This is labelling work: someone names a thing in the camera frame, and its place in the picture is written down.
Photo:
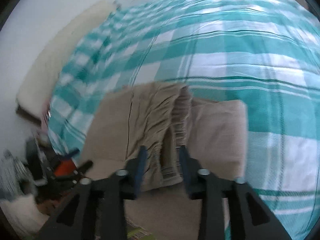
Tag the cream padded headboard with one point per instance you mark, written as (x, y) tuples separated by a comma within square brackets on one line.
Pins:
[(38, 83)]

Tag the khaki beige pants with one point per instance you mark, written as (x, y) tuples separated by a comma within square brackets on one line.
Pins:
[(162, 117)]

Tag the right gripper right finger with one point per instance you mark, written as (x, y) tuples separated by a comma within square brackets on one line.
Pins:
[(249, 216)]

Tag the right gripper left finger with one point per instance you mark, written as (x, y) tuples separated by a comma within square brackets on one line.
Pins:
[(95, 208)]

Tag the teal white plaid bed cover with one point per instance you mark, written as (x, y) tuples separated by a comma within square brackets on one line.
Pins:
[(262, 52)]

